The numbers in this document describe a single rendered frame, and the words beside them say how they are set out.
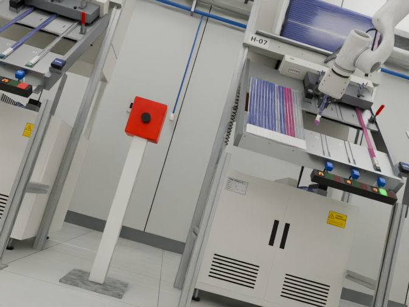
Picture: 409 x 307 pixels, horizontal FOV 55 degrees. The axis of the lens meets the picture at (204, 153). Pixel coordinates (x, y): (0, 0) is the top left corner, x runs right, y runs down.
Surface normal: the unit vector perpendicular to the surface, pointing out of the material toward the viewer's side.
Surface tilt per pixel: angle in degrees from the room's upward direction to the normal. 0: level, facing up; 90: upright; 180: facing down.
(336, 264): 90
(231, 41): 90
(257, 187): 90
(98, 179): 90
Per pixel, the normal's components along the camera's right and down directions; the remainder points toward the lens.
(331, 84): -0.43, 0.53
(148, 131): 0.09, -0.12
